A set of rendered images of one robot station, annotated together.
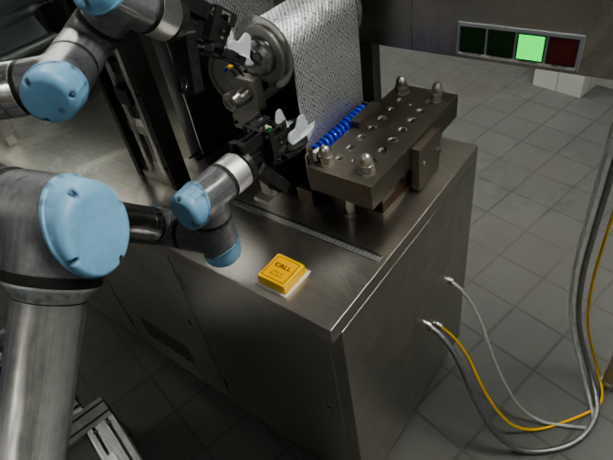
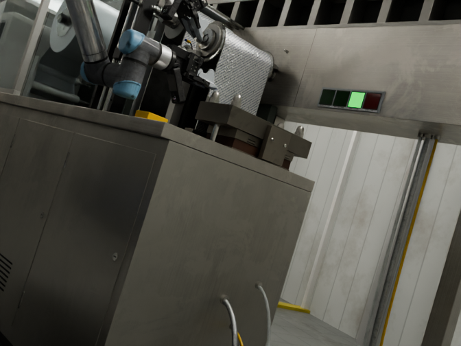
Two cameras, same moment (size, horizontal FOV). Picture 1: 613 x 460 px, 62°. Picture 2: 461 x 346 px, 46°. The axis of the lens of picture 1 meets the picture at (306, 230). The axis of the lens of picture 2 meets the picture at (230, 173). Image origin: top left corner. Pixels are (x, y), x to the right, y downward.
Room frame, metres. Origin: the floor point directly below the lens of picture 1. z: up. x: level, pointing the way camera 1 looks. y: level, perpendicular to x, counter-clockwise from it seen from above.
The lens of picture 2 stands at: (-0.82, -0.31, 0.77)
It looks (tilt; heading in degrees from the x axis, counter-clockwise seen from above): 2 degrees up; 4
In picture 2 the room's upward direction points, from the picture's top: 17 degrees clockwise
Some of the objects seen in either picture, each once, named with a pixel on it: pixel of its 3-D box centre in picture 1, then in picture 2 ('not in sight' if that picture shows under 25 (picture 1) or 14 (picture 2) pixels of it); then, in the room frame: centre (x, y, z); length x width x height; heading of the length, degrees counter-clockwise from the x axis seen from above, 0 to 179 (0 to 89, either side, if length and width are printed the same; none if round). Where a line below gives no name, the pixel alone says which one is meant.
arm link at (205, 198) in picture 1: (204, 198); (139, 47); (0.76, 0.17, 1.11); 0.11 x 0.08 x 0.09; 136
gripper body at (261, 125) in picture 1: (259, 148); (180, 64); (0.87, 0.06, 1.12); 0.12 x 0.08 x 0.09; 136
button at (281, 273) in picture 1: (281, 273); (151, 118); (0.72, 0.07, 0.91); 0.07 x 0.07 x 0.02; 46
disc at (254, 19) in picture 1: (264, 53); (210, 41); (1.00, 0.02, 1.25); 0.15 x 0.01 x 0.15; 46
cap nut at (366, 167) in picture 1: (366, 162); (236, 101); (0.85, -0.14, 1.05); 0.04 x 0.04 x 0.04
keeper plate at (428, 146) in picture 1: (427, 159); (275, 145); (0.94, -0.30, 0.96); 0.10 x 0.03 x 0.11; 136
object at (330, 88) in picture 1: (332, 91); (236, 93); (1.06, -0.11, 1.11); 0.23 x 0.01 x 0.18; 136
